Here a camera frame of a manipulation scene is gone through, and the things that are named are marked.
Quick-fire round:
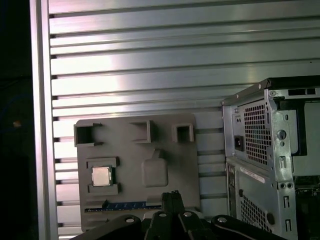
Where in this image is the black open PC case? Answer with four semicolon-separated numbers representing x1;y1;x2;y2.
221;77;320;240

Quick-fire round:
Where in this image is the grey plastic parts rack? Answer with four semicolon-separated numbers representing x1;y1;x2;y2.
74;112;202;232

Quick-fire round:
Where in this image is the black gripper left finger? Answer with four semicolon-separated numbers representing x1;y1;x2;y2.
72;191;183;240

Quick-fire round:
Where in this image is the silver square CPU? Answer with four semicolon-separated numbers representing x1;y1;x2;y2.
91;166;113;187

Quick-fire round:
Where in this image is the grey power supply unit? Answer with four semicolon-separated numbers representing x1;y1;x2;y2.
231;102;273;166

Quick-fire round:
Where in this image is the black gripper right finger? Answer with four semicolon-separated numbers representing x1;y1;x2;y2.
172;190;291;240

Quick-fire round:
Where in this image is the loose RAM stick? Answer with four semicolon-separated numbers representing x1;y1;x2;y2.
84;201;161;214

